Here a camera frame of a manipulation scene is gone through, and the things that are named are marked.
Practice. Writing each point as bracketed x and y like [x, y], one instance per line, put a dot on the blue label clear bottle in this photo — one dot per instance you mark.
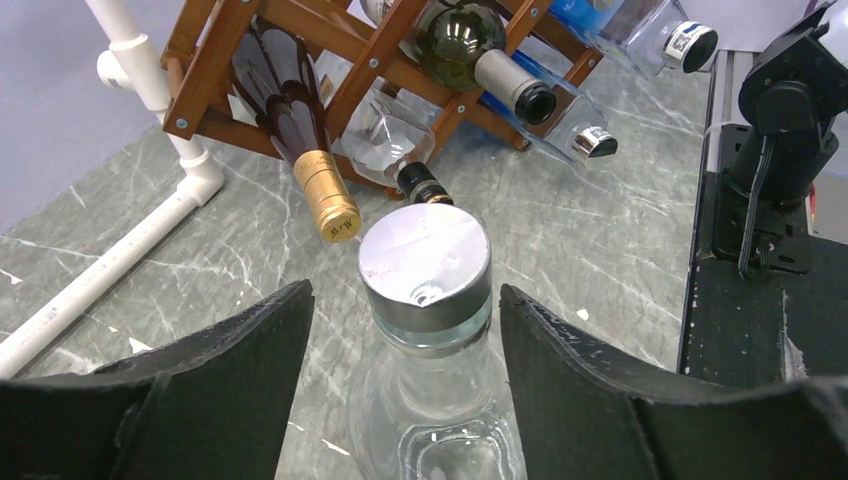
[576, 131]

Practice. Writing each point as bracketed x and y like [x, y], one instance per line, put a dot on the white PVC pipe frame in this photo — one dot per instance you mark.
[106, 271]

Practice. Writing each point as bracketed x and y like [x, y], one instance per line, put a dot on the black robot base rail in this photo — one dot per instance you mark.
[788, 324]

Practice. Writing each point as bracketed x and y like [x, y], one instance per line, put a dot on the clear glass bottle silver cap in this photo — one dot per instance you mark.
[430, 399]

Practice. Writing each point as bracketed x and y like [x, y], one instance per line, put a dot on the small clear bottle black cap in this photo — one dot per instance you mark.
[389, 143]

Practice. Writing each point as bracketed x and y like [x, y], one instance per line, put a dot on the clear square bottle black cap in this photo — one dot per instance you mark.
[644, 35]

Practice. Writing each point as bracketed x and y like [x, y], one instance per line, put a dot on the dark green wine bottle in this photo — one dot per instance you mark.
[461, 45]

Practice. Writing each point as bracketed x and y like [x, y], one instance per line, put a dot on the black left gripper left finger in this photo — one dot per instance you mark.
[212, 405]

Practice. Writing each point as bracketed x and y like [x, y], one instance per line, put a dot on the brown wooden wine rack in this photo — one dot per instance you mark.
[197, 60]

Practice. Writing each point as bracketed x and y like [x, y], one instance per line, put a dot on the dark red wine bottle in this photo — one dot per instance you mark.
[275, 79]

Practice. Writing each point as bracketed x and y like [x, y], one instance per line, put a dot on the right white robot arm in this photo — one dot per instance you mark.
[790, 98]

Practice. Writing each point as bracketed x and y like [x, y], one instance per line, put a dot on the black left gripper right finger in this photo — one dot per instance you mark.
[587, 410]

